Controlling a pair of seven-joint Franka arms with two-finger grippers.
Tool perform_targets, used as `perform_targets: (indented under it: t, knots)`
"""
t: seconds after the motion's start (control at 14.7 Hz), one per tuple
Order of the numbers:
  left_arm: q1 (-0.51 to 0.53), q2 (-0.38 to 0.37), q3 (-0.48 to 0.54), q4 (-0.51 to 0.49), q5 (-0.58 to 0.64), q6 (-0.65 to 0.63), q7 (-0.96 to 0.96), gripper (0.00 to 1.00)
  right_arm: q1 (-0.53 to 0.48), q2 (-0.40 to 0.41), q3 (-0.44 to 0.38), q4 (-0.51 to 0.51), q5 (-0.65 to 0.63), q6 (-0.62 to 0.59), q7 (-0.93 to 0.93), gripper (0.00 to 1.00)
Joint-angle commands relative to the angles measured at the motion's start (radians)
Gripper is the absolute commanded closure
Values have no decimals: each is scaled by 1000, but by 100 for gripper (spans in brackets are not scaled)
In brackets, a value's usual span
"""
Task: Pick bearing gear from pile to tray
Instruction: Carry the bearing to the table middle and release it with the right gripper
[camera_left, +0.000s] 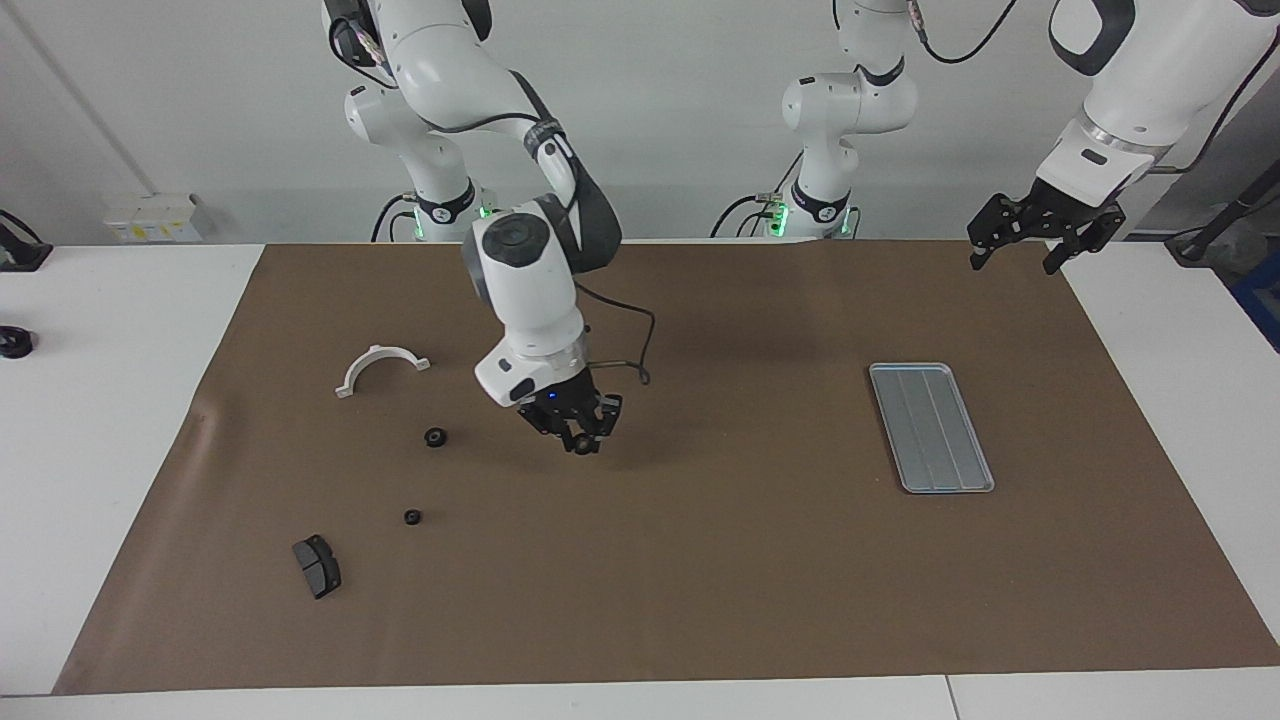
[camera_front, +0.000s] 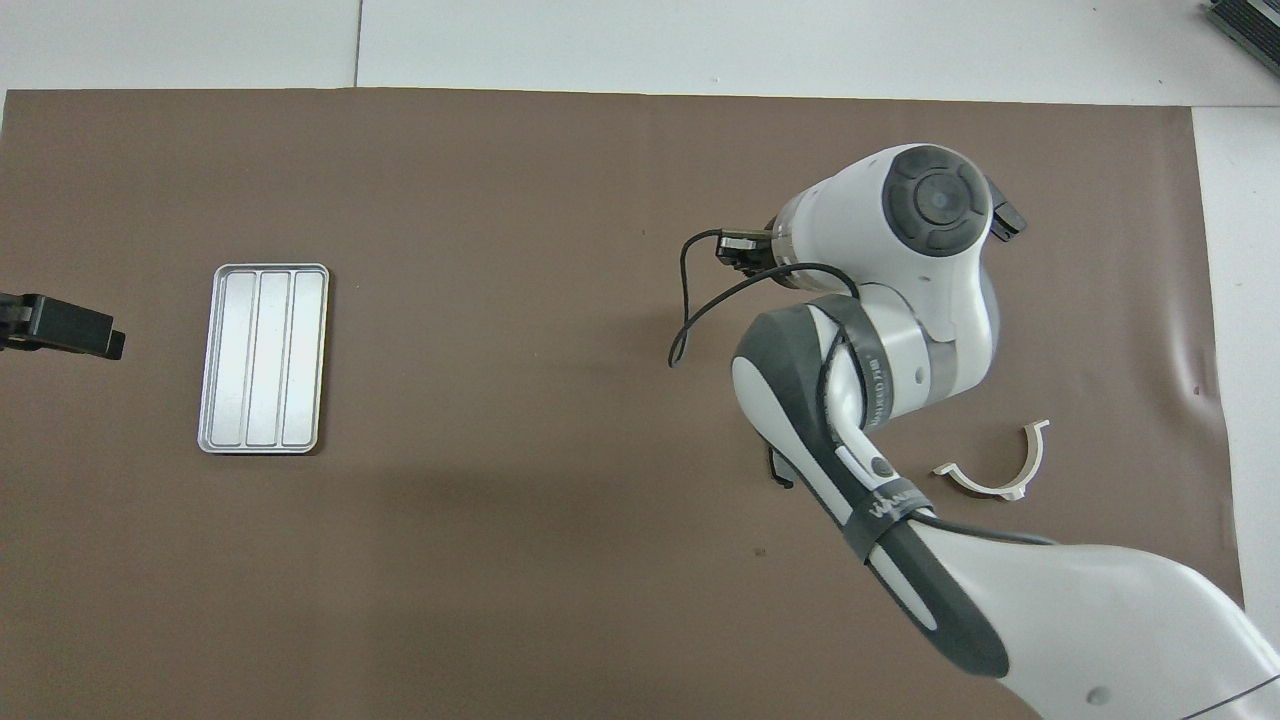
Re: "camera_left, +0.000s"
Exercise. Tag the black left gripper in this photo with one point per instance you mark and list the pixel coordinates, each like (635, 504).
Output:
(1058, 212)

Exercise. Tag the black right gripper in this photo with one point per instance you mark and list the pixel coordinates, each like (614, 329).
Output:
(555, 402)

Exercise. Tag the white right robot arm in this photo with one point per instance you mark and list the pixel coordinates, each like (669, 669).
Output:
(525, 290)

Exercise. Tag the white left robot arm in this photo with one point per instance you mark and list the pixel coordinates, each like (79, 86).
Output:
(1130, 80)

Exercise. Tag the silver metal ribbed tray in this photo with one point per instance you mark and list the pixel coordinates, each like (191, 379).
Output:
(930, 430)

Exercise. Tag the black stand pole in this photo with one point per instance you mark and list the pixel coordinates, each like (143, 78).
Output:
(1195, 245)

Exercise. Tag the blue crate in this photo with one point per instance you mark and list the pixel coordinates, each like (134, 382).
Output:
(1262, 300)

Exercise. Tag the brown paper table mat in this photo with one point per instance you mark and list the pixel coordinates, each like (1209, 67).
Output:
(750, 560)

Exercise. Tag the short dark brake pad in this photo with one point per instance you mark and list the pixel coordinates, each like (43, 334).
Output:
(317, 565)

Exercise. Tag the black round knob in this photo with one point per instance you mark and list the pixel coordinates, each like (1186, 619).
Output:
(14, 343)

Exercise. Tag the white wall junction box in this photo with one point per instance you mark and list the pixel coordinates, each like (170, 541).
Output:
(150, 218)

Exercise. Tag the black clamp mount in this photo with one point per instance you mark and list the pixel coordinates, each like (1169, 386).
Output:
(20, 255)

